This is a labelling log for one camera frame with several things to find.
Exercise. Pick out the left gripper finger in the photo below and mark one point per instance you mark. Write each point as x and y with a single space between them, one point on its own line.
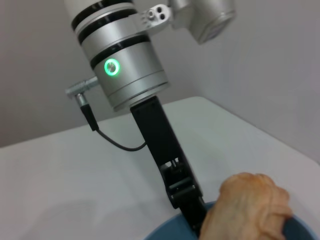
195 215

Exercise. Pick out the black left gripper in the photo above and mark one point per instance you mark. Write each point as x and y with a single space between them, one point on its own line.
160 135

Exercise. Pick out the blue bowl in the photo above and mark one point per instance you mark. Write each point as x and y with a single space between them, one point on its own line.
175 228

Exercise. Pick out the orange striped bread loaf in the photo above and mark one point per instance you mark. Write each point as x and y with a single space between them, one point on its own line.
245 207

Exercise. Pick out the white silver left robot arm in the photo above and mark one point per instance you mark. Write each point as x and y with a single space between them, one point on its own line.
125 57

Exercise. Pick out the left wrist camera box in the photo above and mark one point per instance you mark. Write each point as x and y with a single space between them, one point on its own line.
205 17

